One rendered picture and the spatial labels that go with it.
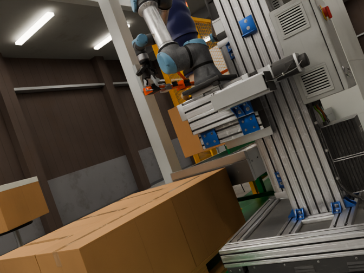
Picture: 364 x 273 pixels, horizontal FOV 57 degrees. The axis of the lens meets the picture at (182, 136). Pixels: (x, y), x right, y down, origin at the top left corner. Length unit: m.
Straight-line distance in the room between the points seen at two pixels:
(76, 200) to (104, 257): 6.60
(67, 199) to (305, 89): 6.86
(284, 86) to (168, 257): 1.03
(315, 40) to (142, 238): 1.21
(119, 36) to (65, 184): 4.88
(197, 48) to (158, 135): 1.97
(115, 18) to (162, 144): 1.46
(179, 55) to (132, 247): 0.94
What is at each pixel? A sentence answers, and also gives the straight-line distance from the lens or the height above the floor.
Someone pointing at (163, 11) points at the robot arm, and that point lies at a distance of 2.06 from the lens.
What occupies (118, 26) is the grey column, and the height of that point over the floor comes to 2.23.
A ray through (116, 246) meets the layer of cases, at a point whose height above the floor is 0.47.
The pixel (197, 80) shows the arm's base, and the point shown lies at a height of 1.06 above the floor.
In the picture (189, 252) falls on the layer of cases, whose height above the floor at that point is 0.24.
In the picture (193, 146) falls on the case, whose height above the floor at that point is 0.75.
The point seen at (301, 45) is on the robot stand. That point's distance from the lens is 1.67.
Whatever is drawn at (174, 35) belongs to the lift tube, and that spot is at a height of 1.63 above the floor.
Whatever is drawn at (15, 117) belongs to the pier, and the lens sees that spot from 7.65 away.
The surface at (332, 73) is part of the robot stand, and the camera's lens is 1.64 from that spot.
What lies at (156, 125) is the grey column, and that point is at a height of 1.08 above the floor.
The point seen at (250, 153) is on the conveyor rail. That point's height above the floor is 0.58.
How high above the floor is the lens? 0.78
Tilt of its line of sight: 2 degrees up
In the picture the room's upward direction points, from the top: 21 degrees counter-clockwise
